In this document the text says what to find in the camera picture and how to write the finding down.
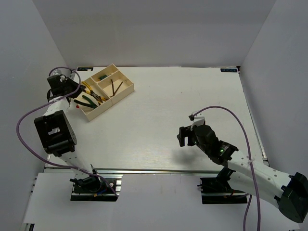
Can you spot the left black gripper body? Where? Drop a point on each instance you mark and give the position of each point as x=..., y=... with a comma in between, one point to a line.
x=69, y=86

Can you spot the green handled diagonal cutters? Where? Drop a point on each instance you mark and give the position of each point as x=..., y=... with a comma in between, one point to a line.
x=89, y=103

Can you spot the yellow needle nose pliers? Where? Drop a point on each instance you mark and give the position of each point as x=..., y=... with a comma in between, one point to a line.
x=97, y=97

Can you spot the cream divided plastic tray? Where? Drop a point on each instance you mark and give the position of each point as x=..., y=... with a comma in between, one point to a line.
x=104, y=89

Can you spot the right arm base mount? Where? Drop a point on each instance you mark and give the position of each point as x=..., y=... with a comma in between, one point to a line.
x=217, y=190

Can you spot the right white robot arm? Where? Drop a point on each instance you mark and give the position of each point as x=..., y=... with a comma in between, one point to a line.
x=288, y=193

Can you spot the yellow combination pliers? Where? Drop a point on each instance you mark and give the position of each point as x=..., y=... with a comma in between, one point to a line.
x=88, y=90

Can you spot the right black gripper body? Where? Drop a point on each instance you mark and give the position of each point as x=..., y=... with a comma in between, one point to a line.
x=202, y=147

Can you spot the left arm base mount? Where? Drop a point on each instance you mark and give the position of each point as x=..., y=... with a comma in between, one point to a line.
x=88, y=188

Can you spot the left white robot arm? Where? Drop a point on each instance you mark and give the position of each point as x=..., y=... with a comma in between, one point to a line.
x=54, y=130

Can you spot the long dark hex key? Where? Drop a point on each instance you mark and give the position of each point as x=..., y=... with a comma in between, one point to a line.
x=113, y=89

